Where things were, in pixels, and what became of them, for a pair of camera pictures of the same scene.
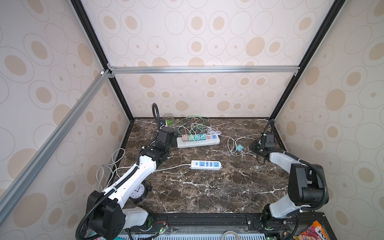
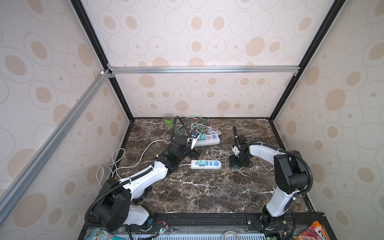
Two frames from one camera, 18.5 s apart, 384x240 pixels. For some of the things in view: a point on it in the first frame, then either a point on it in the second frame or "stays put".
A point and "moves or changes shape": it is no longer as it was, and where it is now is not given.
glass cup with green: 169,119 stays put
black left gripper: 174,140 -> 193,154
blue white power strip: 206,165 stays put
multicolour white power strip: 211,140 stays put
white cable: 210,130 stays put
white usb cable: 236,148 moves or changes shape
